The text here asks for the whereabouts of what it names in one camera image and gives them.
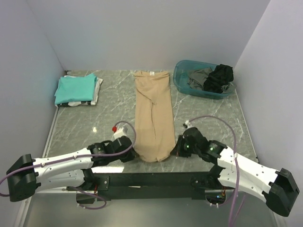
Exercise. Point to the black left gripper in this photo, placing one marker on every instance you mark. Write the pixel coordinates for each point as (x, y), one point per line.
(131, 155)

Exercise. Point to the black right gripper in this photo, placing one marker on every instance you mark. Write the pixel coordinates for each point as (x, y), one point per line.
(178, 150)

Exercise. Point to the tan t shirt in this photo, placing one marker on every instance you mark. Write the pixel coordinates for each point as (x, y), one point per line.
(154, 124)

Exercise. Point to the teal plastic basket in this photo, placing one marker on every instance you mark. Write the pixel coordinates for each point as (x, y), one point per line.
(180, 77)

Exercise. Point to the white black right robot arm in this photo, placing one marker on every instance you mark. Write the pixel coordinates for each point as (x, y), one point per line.
(276, 188)

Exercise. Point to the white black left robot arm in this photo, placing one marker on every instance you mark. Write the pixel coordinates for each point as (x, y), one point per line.
(28, 175)

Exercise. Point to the black base crossbar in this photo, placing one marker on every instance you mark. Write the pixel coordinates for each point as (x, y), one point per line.
(115, 186)

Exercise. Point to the grey t shirt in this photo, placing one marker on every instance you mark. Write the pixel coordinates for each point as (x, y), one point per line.
(197, 78)

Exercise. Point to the black t shirt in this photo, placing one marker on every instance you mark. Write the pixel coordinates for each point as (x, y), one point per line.
(219, 80)

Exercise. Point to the folded teal t shirt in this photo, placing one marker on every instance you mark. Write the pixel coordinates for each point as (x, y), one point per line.
(75, 89)

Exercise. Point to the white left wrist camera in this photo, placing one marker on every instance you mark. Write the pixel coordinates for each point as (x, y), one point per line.
(119, 132)

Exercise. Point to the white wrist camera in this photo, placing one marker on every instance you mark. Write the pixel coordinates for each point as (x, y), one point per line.
(187, 124)
(119, 132)

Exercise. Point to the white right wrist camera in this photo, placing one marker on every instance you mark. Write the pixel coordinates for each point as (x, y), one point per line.
(187, 124)

